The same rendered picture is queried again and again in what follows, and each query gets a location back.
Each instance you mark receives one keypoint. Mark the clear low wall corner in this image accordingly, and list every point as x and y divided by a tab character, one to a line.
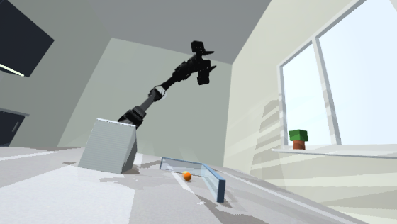
192	168

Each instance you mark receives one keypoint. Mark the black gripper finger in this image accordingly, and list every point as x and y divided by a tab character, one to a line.
202	51
205	72

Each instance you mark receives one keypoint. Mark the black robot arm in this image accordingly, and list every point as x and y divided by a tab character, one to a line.
135	116

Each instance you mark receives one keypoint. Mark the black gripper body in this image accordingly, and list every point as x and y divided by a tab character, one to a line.
197	64

